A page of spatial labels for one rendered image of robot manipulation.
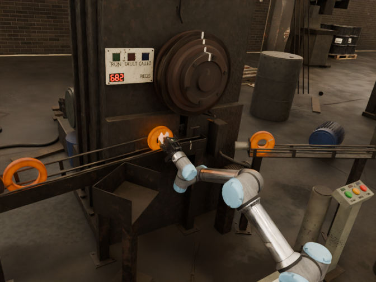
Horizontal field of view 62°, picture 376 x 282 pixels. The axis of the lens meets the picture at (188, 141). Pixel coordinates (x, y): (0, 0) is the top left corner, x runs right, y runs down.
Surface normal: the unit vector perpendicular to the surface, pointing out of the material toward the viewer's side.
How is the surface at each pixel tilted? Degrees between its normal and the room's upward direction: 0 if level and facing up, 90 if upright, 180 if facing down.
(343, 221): 90
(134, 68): 90
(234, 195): 87
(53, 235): 0
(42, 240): 0
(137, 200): 5
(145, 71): 90
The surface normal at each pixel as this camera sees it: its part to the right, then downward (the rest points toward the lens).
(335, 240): -0.84, 0.15
